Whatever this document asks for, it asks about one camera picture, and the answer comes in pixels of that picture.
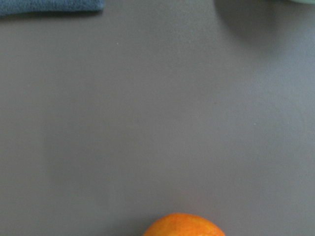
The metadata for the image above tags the grey folded cloth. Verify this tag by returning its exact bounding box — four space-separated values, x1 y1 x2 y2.
0 0 105 17

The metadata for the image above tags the orange fruit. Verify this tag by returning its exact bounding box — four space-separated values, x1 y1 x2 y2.
143 213 225 236

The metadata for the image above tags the green bowl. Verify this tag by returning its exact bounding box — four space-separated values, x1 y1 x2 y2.
290 0 315 4

